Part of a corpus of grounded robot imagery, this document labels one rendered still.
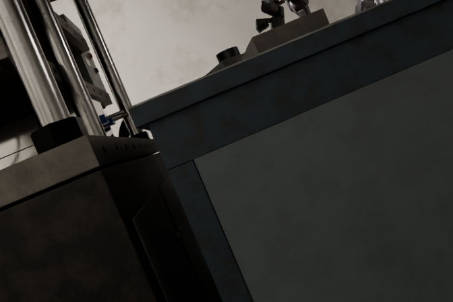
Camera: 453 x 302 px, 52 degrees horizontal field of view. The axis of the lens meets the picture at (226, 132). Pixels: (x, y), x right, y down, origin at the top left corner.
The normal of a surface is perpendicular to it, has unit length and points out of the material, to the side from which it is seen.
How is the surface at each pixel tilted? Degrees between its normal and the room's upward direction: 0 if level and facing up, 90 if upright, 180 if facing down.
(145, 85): 90
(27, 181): 90
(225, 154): 90
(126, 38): 90
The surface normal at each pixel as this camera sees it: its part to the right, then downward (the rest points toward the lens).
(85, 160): 0.06, -0.02
